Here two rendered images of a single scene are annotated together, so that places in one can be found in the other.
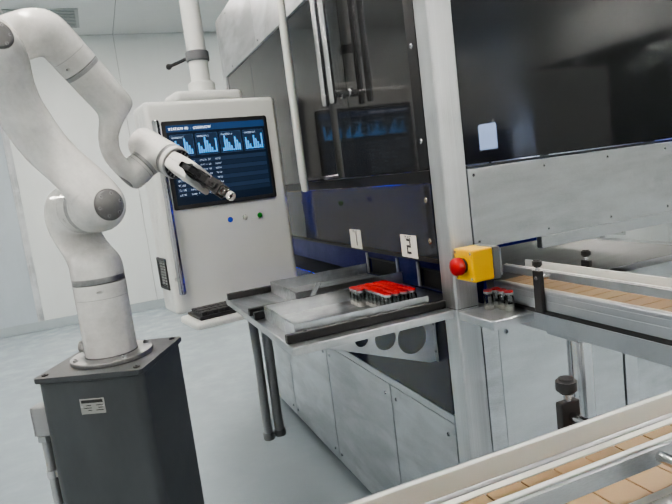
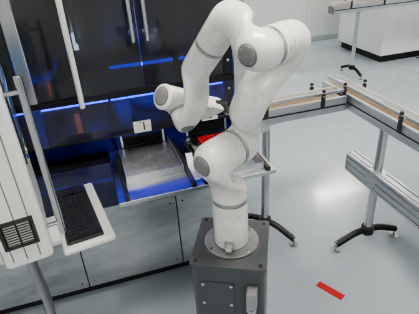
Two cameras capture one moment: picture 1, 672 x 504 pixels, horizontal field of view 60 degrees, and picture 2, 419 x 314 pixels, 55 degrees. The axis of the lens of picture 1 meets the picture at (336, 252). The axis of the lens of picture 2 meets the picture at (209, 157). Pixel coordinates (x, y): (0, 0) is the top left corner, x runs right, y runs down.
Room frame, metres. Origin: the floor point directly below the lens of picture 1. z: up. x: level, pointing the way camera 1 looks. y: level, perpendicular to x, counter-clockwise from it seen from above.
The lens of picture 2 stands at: (1.34, 1.67, 1.82)
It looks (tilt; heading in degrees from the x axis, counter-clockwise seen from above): 29 degrees down; 276
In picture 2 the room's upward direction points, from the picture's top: 4 degrees counter-clockwise
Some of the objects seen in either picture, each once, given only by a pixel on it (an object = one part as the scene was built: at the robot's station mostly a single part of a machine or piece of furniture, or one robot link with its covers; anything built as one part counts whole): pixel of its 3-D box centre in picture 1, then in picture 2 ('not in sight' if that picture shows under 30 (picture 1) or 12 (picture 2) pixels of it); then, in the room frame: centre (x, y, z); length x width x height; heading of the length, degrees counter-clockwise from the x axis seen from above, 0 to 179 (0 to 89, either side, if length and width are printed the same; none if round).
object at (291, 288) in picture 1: (334, 282); (148, 156); (1.79, 0.02, 0.90); 0.34 x 0.26 x 0.04; 111
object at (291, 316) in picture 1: (343, 307); (224, 154); (1.43, 0.00, 0.90); 0.34 x 0.26 x 0.04; 111
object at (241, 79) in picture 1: (246, 128); not in sight; (2.97, 0.37, 1.51); 0.48 x 0.01 x 0.59; 21
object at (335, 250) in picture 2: not in sight; (366, 233); (0.56, -0.40, 0.07); 0.50 x 0.08 x 0.14; 21
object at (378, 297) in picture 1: (374, 298); not in sight; (1.46, -0.08, 0.90); 0.18 x 0.02 x 0.05; 21
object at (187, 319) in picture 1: (245, 307); (70, 218); (2.08, 0.35, 0.79); 0.45 x 0.28 x 0.03; 120
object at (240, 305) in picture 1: (335, 303); (187, 161); (1.61, 0.02, 0.87); 0.70 x 0.48 x 0.02; 21
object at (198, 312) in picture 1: (247, 301); (76, 210); (2.05, 0.33, 0.82); 0.40 x 0.14 x 0.02; 120
